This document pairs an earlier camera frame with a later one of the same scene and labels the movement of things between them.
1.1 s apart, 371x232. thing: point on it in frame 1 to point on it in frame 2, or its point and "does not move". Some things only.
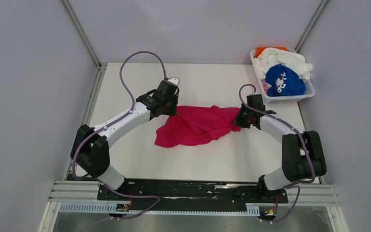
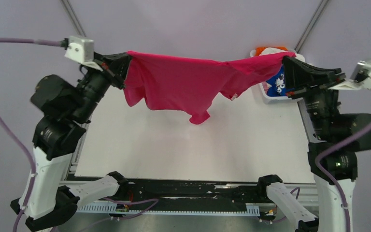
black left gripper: (173, 111) to (119, 63)
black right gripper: (238, 121) to (297, 73)
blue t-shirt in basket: (282, 80) does not move
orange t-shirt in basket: (259, 50) does not move
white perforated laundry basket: (309, 91) does not move
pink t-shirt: (195, 125) to (190, 86)
